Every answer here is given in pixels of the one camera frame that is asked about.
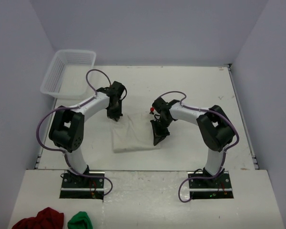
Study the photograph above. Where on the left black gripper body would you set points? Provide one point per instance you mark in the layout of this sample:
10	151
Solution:
117	105

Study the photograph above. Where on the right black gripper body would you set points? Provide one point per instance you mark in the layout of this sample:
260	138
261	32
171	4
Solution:
167	123

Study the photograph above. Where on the white t shirt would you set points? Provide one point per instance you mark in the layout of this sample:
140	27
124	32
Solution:
133	132

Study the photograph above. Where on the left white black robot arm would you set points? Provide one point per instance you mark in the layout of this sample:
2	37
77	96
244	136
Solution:
67	128

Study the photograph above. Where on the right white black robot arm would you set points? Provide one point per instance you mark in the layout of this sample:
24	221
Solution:
216	130

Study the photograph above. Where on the white plastic basket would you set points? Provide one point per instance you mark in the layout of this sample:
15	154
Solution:
65	77

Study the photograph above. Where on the green t shirt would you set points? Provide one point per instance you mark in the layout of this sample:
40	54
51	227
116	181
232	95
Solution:
81	220

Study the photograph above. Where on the red t shirt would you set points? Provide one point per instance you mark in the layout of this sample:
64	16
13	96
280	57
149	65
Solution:
47	218

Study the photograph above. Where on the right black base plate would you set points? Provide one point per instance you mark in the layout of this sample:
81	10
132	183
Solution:
218	188

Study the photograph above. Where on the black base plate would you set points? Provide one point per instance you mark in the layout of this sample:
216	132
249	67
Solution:
78	187
218	188

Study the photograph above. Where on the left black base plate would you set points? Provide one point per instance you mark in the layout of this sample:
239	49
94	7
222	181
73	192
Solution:
78	187

